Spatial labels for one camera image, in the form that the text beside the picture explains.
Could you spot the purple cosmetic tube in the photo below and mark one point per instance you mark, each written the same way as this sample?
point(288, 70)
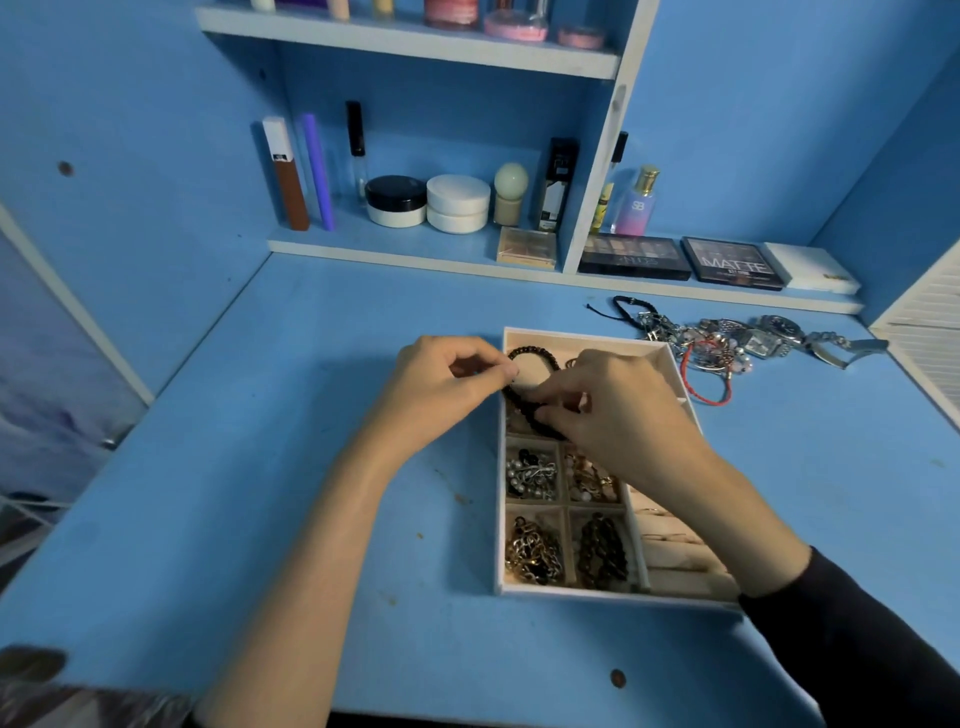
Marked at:
point(319, 172)

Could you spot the white jewelry organizer tray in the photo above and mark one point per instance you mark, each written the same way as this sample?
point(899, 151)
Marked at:
point(501, 525)

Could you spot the pink jar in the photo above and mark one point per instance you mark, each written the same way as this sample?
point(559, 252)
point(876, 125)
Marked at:
point(451, 11)

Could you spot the round face silver watch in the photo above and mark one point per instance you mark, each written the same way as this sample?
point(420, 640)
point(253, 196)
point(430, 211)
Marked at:
point(784, 328)

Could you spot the small pale bottle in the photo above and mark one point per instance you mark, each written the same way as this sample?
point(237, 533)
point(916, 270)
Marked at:
point(262, 4)

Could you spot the small yellow bottle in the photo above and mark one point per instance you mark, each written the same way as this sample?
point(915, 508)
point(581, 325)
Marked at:
point(383, 7)

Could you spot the pink round compact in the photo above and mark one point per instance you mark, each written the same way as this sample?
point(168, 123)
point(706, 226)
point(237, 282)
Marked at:
point(516, 26)

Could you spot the black eyeshadow palette white print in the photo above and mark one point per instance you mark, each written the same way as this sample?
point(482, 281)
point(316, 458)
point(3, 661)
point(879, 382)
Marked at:
point(731, 264)

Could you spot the square face silver watch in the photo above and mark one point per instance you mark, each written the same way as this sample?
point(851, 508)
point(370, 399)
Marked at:
point(757, 343)

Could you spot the small pink pot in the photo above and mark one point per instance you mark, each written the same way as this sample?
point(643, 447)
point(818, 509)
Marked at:
point(581, 37)

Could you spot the white flat box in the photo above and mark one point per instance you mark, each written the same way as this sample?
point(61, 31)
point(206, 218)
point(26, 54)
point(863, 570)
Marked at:
point(810, 266)

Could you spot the black cosmetic box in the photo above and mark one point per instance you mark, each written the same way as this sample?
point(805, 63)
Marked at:
point(556, 187)

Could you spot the dark eyeshadow palette clear lid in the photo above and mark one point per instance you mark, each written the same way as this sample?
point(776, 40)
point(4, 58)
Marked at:
point(634, 256)

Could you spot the person's right hand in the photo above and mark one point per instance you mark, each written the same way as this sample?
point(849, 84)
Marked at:
point(637, 427)

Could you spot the pink perfume bottle gold cap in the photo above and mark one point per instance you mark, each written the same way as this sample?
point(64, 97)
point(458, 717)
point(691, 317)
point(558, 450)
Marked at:
point(637, 206)

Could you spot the silver pearl earrings cluster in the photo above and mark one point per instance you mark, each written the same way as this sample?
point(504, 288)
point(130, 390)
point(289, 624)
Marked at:
point(531, 474)

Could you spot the gold earrings cluster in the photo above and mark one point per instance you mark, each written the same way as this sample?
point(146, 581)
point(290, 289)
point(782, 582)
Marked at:
point(589, 480)

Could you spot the clear tube black cap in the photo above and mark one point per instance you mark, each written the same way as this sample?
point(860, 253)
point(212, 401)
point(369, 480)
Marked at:
point(355, 135)

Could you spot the gold rings in roll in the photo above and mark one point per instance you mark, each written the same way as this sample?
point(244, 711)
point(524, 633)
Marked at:
point(675, 551)

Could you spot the person's left forearm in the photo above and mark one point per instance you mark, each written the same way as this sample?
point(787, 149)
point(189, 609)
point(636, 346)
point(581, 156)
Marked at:
point(315, 585)

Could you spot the person's left thumb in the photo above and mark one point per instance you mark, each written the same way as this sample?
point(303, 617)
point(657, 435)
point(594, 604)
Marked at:
point(491, 381)

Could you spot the white louvered panel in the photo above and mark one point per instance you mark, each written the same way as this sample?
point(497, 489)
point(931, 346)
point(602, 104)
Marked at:
point(926, 337)

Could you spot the white jar black lid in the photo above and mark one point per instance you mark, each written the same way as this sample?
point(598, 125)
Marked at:
point(396, 201)

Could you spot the white cream jar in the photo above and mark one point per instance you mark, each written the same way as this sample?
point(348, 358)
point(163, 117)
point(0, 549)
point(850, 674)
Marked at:
point(458, 204)

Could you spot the small beige bottle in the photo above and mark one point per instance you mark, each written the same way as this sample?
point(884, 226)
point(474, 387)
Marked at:
point(339, 9)

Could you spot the gold blush palette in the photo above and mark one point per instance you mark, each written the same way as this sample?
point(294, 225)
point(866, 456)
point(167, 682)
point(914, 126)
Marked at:
point(527, 247)

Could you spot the round pale makeup sponge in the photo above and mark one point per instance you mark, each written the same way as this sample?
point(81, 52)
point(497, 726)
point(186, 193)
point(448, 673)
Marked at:
point(511, 191)

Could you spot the person's right thumb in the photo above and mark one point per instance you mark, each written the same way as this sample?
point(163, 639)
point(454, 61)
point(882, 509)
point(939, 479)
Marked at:
point(566, 420)

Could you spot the person's right forearm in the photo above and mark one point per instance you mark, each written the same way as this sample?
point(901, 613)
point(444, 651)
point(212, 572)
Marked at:
point(795, 600)

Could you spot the yellow bottle black cap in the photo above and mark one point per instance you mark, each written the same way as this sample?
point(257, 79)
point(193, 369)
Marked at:
point(602, 202)

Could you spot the white blue shelf unit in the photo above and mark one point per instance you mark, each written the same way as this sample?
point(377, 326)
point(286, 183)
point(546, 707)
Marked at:
point(450, 45)

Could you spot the person's left hand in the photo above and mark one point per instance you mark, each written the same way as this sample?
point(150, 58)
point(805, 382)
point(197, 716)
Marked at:
point(420, 405)

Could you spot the brown white cosmetic tube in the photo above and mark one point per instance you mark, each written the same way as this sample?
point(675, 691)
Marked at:
point(291, 191)

